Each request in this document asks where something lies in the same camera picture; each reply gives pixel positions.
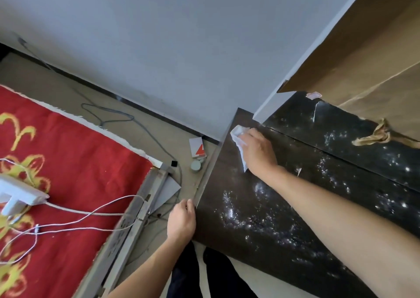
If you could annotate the person's right hand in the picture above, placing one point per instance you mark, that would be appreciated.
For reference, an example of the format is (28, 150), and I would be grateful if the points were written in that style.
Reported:
(261, 153)

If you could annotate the person's left hand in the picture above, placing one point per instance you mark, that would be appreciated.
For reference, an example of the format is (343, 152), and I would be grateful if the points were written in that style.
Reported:
(181, 224)

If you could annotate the person's left thumb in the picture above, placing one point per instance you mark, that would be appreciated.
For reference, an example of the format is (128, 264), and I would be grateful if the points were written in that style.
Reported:
(191, 207)

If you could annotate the person's right fingers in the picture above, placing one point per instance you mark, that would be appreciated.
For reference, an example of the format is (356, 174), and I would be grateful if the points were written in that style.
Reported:
(249, 137)

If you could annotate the white tissue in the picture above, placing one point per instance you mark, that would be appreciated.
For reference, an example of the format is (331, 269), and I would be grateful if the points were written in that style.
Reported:
(237, 133)

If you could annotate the dark brown wooden desk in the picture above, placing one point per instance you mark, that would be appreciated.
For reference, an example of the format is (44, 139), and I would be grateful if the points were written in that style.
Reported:
(295, 192)

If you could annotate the person's left forearm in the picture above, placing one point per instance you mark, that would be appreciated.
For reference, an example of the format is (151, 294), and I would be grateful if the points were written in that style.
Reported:
(147, 271)

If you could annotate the person's right forearm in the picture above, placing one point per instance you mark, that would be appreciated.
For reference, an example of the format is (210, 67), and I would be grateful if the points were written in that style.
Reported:
(334, 219)

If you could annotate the grey paper sheet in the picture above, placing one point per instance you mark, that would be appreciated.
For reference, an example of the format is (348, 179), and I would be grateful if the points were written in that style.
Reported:
(167, 194)

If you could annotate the small black cube plug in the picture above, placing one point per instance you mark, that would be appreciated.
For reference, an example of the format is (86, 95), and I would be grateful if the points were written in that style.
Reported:
(173, 163)

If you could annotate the red and white small box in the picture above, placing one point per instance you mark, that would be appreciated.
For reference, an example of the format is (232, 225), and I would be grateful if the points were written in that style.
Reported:
(198, 147)

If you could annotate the person's dark trousers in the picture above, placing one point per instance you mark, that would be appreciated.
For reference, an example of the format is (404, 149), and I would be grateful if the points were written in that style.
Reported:
(210, 274)

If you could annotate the small pink sticker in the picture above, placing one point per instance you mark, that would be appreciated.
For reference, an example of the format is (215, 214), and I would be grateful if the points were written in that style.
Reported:
(313, 95)

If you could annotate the red blanket with gold pattern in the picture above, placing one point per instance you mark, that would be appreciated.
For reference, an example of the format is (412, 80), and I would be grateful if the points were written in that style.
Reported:
(75, 176)

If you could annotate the brown paper sheet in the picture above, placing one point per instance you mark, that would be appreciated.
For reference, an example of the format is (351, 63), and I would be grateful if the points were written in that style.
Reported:
(370, 45)

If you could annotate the white power strip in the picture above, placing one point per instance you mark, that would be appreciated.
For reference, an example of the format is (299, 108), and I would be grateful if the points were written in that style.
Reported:
(19, 191)

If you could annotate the grey metal bed frame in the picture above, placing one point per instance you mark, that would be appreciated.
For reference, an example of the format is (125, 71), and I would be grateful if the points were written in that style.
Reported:
(131, 229)

